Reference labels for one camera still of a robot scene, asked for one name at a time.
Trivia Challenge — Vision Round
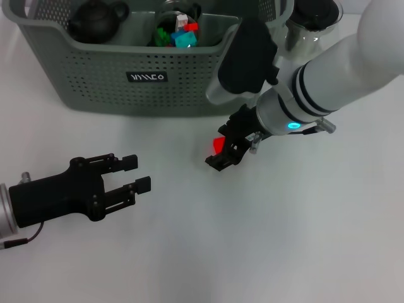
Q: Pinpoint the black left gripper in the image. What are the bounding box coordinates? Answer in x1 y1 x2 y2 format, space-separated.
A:
8 153 152 229

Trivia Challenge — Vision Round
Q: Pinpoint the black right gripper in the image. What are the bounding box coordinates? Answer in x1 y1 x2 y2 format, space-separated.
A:
205 103 273 172

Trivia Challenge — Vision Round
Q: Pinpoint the red wedge toy block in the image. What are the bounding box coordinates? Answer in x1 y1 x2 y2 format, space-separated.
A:
211 136 227 156

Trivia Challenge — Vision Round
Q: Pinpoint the teal square toy block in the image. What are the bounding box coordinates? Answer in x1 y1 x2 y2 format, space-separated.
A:
174 31 198 49

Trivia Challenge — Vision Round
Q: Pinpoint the glass teacup black base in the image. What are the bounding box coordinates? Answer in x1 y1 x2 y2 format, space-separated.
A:
153 9 203 49
159 0 203 20

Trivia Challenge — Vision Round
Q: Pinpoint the grey perforated storage basket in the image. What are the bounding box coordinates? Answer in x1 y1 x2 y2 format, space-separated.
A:
1 0 295 118

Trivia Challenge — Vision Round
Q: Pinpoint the black ceramic teapot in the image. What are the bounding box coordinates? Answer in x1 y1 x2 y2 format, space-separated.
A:
68 0 130 44

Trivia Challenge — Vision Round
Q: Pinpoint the glass teapot black lid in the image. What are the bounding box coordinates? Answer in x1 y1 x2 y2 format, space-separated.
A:
282 0 344 61

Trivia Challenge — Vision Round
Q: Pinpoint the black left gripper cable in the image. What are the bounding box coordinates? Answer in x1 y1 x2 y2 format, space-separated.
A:
0 171 44 251

